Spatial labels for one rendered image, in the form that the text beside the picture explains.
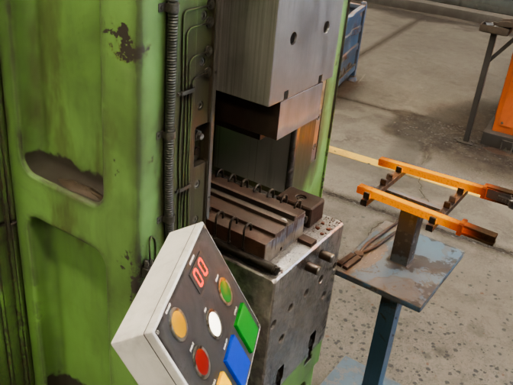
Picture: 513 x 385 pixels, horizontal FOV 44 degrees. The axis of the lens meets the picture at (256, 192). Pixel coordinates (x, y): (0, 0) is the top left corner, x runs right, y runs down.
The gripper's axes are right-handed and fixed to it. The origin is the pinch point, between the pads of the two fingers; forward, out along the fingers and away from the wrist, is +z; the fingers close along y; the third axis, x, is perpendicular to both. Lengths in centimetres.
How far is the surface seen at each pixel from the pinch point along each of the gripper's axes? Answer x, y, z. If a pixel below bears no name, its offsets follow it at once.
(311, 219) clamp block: -4, -46, 40
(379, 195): -0.3, -25.1, 28.7
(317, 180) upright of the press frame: -8, -15, 55
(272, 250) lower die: -4, -67, 40
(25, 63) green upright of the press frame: 41, -98, 91
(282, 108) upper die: 37, -70, 39
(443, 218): -0.4, -25.6, 8.6
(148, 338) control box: 20, -132, 23
